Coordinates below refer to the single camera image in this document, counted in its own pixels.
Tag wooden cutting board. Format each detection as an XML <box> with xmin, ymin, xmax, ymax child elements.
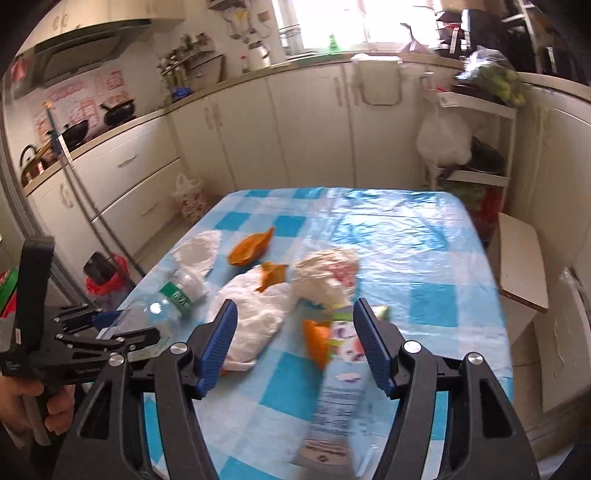
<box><xmin>194</xmin><ymin>54</ymin><xmax>226</xmax><ymax>85</ymax></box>

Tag person's left hand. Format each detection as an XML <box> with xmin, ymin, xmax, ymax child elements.
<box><xmin>0</xmin><ymin>374</ymin><xmax>77</xmax><ymax>437</ymax></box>

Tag thin clear plastic bag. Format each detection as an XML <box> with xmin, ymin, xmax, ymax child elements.
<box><xmin>172</xmin><ymin>230</ymin><xmax>223</xmax><ymax>280</ymax></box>

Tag red paper wall decorations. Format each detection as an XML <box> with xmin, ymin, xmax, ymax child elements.
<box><xmin>34</xmin><ymin>69</ymin><xmax>125</xmax><ymax>139</ymax></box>

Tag clear plastic water bottle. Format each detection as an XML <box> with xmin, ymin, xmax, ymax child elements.
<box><xmin>97</xmin><ymin>269</ymin><xmax>209</xmax><ymax>356</ymax></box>

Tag brass kettle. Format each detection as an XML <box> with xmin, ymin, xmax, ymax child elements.
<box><xmin>19</xmin><ymin>144</ymin><xmax>47</xmax><ymax>185</ymax></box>

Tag utensil rack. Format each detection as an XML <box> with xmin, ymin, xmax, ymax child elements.
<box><xmin>157</xmin><ymin>34</ymin><xmax>225</xmax><ymax>88</ymax></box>

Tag red plastic bag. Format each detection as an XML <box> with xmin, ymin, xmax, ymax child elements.
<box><xmin>480</xmin><ymin>189</ymin><xmax>502</xmax><ymax>232</ymax></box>

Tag floral bag on floor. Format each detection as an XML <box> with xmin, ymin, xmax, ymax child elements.
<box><xmin>171</xmin><ymin>174</ymin><xmax>208</xmax><ymax>223</ymax></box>

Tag blue-grip metal mop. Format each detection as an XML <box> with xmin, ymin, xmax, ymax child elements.
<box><xmin>43</xmin><ymin>102</ymin><xmax>145</xmax><ymax>278</ymax></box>

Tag white hanging plastic bag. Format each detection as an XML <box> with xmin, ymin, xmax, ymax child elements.
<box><xmin>417</xmin><ymin>104</ymin><xmax>474</xmax><ymax>164</ymax></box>

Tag small orange peel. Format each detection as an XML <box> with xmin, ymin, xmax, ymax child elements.
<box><xmin>256</xmin><ymin>262</ymin><xmax>291</xmax><ymax>294</ymax></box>

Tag white door-hung bin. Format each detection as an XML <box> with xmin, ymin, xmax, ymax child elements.
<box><xmin>351</xmin><ymin>53</ymin><xmax>402</xmax><ymax>107</ymax></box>

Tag grey sliding door frame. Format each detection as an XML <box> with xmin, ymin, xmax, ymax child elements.
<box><xmin>0</xmin><ymin>78</ymin><xmax>93</xmax><ymax>301</ymax></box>

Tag cream kitchen cabinets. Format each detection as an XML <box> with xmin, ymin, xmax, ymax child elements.
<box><xmin>25</xmin><ymin>60</ymin><xmax>432</xmax><ymax>282</ymax></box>

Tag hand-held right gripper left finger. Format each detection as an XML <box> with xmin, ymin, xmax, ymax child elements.
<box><xmin>51</xmin><ymin>299</ymin><xmax>239</xmax><ymax>480</ymax></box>

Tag large orange peel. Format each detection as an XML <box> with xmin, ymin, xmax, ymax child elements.
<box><xmin>228</xmin><ymin>226</ymin><xmax>275</xmax><ymax>267</ymax></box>

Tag bag of green vegetables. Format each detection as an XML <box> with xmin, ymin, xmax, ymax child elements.
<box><xmin>455</xmin><ymin>46</ymin><xmax>527</xmax><ymax>107</ymax></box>

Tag white red-print bag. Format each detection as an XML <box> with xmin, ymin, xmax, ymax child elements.
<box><xmin>293</xmin><ymin>248</ymin><xmax>362</xmax><ymax>308</ymax></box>

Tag white tissue-like plastic bag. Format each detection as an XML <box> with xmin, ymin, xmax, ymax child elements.
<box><xmin>217</xmin><ymin>270</ymin><xmax>296</xmax><ymax>372</ymax></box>

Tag curled orange peel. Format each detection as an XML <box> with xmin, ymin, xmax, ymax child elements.
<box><xmin>302</xmin><ymin>319</ymin><xmax>333</xmax><ymax>370</ymax></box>

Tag red-bagged trash bin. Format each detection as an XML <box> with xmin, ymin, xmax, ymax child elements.
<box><xmin>83</xmin><ymin>251</ymin><xmax>131</xmax><ymax>297</ymax></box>

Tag white shelf rack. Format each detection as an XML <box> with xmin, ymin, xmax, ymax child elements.
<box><xmin>422</xmin><ymin>88</ymin><xmax>518</xmax><ymax>190</ymax></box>

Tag black clay pot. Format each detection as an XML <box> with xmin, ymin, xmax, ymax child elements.
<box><xmin>100</xmin><ymin>98</ymin><xmax>138</xmax><ymax>127</ymax></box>

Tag black wok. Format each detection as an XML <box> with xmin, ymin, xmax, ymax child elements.
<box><xmin>60</xmin><ymin>119</ymin><xmax>90</xmax><ymax>147</ymax></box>

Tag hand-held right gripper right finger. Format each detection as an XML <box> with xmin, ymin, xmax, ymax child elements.
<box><xmin>353</xmin><ymin>298</ymin><xmax>541</xmax><ymax>480</ymax></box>

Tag grey range hood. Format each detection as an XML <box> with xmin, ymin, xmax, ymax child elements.
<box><xmin>14</xmin><ymin>18</ymin><xmax>153</xmax><ymax>100</ymax></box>

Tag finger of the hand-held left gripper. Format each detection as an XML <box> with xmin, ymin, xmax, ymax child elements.
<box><xmin>55</xmin><ymin>327</ymin><xmax>161</xmax><ymax>365</ymax></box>
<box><xmin>50</xmin><ymin>305</ymin><xmax>122</xmax><ymax>332</ymax></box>

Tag white electric kettle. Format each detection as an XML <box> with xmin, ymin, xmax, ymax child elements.
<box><xmin>247</xmin><ymin>41</ymin><xmax>273</xmax><ymax>70</ymax></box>

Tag black packet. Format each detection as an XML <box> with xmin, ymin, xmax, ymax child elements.
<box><xmin>84</xmin><ymin>252</ymin><xmax>116</xmax><ymax>281</ymax></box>

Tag green and white drink carton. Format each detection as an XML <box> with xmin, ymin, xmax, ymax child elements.
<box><xmin>295</xmin><ymin>305</ymin><xmax>389</xmax><ymax>480</ymax></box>

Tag blue checked tablecloth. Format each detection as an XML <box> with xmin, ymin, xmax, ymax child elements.
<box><xmin>115</xmin><ymin>187</ymin><xmax>513</xmax><ymax>480</ymax></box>

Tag dark metal basin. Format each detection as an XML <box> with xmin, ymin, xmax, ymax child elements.
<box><xmin>471</xmin><ymin>138</ymin><xmax>506</xmax><ymax>174</ymax></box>

